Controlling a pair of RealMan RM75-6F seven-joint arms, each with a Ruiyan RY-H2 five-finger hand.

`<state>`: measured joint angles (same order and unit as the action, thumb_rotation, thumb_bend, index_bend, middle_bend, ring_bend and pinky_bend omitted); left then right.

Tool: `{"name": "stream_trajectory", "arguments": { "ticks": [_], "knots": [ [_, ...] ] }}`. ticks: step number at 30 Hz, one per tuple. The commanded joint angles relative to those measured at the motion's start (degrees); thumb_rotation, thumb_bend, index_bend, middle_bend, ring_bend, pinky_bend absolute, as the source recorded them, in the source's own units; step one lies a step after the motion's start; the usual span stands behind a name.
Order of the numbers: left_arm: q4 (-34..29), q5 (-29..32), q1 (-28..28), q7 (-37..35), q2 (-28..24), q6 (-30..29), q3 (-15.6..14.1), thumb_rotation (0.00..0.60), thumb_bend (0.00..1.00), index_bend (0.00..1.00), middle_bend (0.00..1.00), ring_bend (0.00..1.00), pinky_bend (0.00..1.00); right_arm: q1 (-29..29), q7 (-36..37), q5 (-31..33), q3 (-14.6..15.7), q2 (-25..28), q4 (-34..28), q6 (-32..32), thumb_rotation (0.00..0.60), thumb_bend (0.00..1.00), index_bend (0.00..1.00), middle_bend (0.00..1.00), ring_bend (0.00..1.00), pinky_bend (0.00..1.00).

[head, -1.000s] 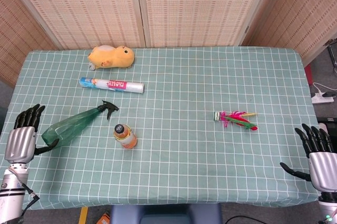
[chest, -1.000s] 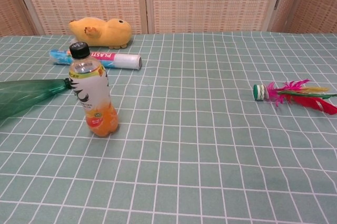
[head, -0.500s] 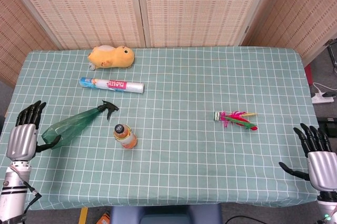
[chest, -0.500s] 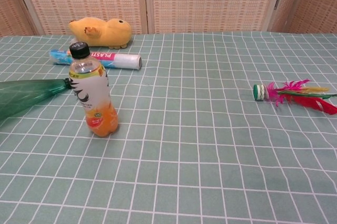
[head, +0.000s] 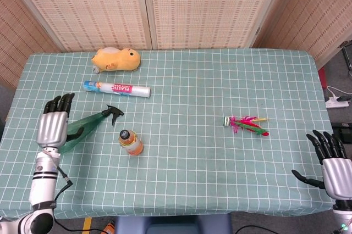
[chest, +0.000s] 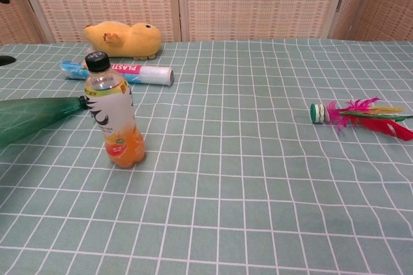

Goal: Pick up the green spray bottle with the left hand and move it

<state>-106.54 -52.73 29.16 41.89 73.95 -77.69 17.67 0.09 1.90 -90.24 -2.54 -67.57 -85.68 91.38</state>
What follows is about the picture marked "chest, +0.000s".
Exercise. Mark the green plastic spray bottle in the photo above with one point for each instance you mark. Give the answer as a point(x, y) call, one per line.
point(35, 115)

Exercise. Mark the yellow plush duck toy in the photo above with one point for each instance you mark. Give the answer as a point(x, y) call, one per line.
point(135, 41)

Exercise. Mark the colourful feather shuttlecock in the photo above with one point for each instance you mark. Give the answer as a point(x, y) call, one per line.
point(361, 117)

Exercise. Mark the metal screen hinge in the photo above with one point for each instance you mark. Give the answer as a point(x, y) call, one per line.
point(339, 4)

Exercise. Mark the orange drink bottle black cap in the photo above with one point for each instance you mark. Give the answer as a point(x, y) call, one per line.
point(113, 117)

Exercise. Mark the green checked tablecloth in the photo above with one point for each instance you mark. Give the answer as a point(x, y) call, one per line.
point(232, 175)

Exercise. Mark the plastic wrap roll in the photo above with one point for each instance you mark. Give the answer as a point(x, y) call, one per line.
point(151, 75)

